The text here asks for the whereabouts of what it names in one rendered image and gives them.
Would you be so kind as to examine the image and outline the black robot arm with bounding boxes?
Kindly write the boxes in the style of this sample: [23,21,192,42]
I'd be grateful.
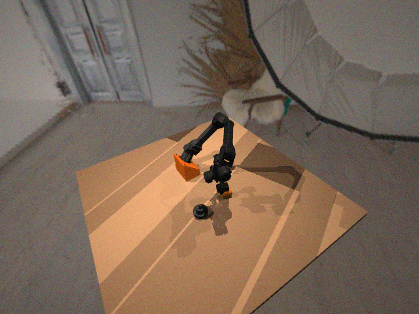
[179,112,236,183]

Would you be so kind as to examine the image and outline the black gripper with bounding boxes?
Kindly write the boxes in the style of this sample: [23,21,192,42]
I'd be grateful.
[210,166,229,195]

